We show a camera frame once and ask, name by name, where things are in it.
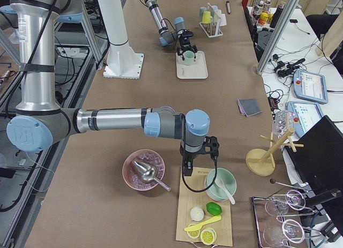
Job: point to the white garlic bulb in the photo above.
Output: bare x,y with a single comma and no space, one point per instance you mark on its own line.
197,214

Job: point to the grey folded cloth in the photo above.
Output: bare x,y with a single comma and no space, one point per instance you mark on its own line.
248,107

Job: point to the black metal cylinder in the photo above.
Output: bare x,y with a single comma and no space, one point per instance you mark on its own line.
228,7

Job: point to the white ceramic spoon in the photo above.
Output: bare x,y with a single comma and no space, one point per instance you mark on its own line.
219,182

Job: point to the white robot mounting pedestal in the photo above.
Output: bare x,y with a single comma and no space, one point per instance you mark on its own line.
122,60

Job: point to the white cup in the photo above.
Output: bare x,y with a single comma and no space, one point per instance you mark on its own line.
217,13

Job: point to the metal scoop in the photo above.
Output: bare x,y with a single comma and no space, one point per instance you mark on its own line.
148,173

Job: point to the yellow plastic knife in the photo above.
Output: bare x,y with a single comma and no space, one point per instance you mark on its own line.
198,226

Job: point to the wooden mug tree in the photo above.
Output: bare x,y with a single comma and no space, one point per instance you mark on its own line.
261,162

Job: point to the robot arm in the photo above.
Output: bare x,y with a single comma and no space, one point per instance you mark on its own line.
180,33
41,122

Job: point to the yellow cup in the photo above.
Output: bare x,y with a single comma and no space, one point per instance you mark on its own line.
206,17

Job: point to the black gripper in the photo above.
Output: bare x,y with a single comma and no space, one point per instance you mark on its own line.
186,42
189,157

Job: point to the metal glass rack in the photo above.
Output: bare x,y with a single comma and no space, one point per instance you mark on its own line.
277,218

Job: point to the clear textured glass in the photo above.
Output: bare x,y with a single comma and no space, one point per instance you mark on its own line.
283,120

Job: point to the teach pendant tablet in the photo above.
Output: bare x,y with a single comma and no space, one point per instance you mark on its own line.
306,115
310,86

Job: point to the lemon half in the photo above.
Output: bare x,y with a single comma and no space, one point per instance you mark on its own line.
208,236

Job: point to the green cup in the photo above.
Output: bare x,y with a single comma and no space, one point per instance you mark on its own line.
189,58

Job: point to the pink bowl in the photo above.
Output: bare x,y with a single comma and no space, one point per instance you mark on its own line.
131,175

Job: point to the green lime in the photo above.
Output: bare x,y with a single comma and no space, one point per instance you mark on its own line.
213,208

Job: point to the wooden cutting board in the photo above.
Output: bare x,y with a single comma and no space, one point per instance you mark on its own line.
188,200

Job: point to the white wire cup rack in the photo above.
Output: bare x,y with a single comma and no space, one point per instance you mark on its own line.
213,29

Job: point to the cream rabbit serving tray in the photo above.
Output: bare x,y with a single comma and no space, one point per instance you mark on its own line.
198,70

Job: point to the lemon slice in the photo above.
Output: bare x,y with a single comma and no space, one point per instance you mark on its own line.
193,234

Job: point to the grey cup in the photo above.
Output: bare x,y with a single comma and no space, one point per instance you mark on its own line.
201,11

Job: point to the black laptop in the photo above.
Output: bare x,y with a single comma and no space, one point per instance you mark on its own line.
319,161

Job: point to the aluminium frame post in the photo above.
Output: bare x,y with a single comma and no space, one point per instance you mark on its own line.
277,33

